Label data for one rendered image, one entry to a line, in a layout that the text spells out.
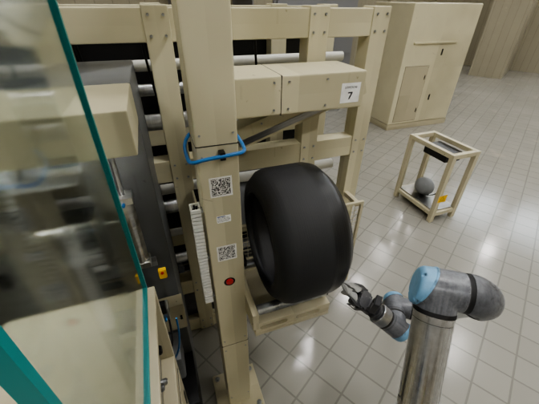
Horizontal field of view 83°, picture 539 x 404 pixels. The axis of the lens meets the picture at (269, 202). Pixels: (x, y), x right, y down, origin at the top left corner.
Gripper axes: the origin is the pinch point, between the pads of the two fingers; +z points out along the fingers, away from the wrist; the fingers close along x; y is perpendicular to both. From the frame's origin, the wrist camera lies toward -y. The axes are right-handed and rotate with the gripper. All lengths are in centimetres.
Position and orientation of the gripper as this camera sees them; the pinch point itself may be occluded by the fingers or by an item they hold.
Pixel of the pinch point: (345, 284)
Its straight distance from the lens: 133.7
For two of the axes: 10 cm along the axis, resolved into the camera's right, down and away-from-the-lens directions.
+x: 5.1, -7.2, 4.8
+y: -3.9, 3.0, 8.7
